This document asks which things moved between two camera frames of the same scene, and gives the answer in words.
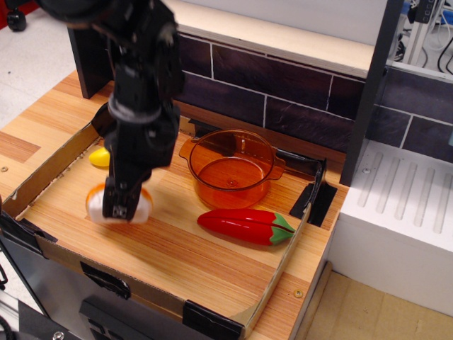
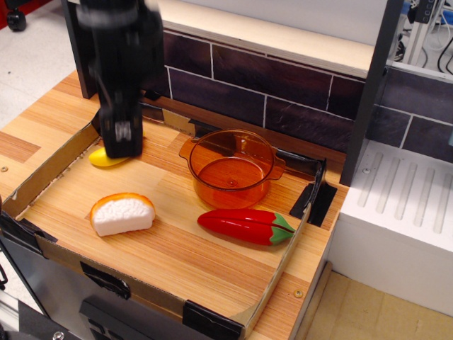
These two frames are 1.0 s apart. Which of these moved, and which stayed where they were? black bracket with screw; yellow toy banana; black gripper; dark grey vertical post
Moved: black gripper
Stayed: black bracket with screw; dark grey vertical post; yellow toy banana
